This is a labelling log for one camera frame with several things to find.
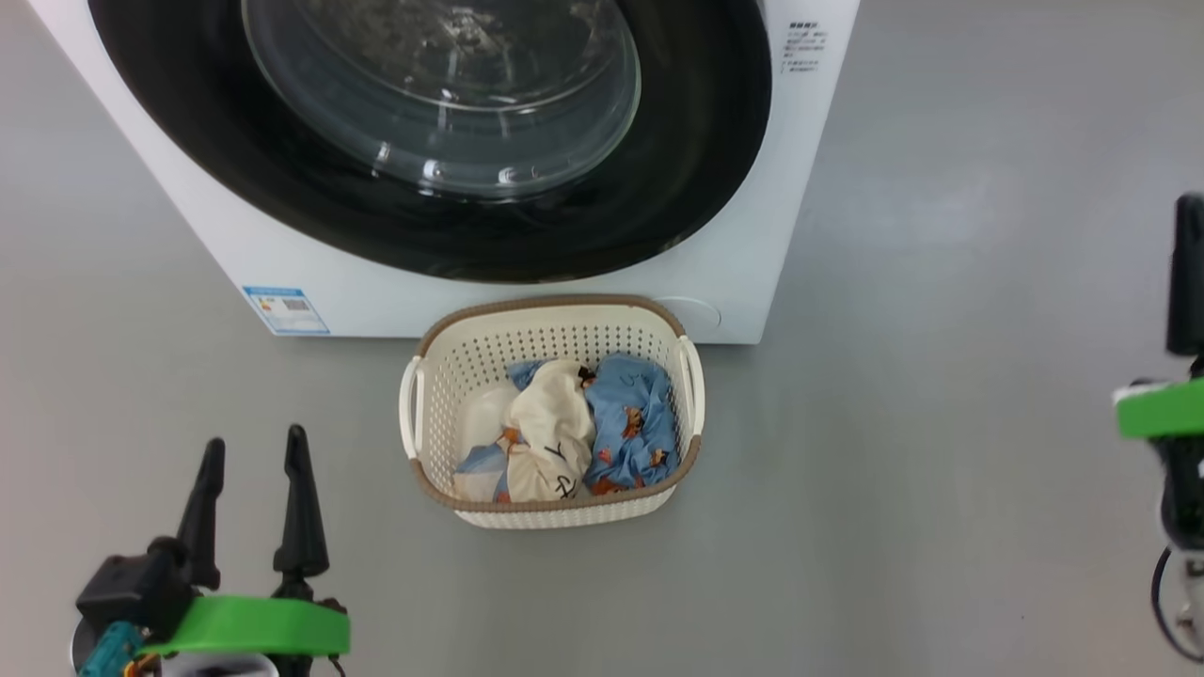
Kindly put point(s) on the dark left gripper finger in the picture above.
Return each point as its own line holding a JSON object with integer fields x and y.
{"x": 301, "y": 527}
{"x": 201, "y": 527}

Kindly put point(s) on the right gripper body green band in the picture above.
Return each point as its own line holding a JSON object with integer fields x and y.
{"x": 1166, "y": 409}

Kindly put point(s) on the white front-load washing machine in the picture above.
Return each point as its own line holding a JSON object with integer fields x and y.
{"x": 282, "y": 254}

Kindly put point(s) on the blue energy label sticker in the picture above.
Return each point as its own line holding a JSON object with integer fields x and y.
{"x": 285, "y": 310}

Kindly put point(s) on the black round glass washer door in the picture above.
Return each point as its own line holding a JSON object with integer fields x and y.
{"x": 658, "y": 179}

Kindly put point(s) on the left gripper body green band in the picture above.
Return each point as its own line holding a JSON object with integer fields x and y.
{"x": 254, "y": 625}

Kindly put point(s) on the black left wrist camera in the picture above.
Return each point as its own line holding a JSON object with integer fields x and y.
{"x": 132, "y": 588}

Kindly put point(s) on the printed text label on washer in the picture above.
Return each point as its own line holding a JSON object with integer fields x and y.
{"x": 805, "y": 47}

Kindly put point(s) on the cream perforated laundry basket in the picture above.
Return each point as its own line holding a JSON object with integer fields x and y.
{"x": 451, "y": 376}

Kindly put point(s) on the blue printed garment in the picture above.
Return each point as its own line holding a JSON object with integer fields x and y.
{"x": 635, "y": 414}

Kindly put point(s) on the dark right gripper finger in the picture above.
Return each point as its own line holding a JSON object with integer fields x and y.
{"x": 1187, "y": 282}

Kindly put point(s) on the round drain filter cover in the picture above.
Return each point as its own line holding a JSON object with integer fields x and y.
{"x": 691, "y": 312}

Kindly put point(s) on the cream printed garment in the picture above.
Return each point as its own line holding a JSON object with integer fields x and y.
{"x": 550, "y": 423}

